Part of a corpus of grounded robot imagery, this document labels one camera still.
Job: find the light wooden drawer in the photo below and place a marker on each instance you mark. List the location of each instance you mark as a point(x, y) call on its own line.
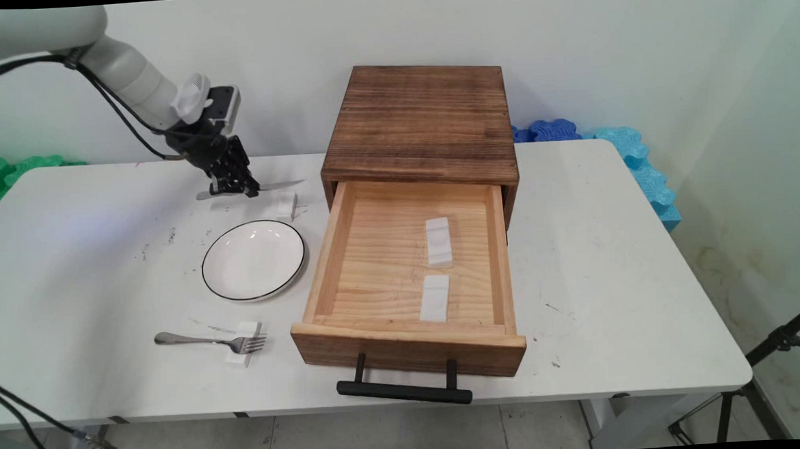
point(410, 279)

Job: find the silver table knife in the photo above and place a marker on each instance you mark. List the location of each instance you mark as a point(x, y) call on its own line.
point(275, 186)

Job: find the white foam rest block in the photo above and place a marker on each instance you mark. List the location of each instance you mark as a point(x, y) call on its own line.
point(243, 343)
point(287, 204)
point(439, 241)
point(435, 298)

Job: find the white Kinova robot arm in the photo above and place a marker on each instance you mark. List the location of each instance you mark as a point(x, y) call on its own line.
point(90, 56)

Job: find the black and white wrist camera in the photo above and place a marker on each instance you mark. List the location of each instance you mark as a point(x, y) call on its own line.
point(224, 109)

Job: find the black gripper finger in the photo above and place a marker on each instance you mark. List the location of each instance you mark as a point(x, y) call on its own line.
point(243, 171)
point(221, 180)

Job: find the silver fork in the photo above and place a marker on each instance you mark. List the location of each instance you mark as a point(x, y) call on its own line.
point(207, 341)

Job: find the white ribbed wrist mount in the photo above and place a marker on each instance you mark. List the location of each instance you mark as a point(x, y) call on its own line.
point(192, 98)

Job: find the white table leg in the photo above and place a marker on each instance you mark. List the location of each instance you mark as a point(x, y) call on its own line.
point(612, 422)

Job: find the green foam mat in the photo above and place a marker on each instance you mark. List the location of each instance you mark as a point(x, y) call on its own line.
point(0, 175)

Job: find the light blue foam mat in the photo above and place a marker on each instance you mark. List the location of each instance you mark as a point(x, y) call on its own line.
point(647, 174)

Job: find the white plate with black rim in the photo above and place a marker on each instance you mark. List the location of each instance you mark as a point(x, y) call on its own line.
point(253, 259)

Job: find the dark wooden drawer cabinet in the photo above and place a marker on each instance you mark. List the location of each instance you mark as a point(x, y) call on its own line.
point(422, 124)

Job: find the black tripod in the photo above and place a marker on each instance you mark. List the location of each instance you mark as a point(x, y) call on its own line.
point(751, 384)

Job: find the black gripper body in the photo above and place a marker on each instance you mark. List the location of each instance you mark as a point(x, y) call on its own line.
point(197, 145)

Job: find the dark blue foam mat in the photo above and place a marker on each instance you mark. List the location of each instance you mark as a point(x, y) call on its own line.
point(549, 132)

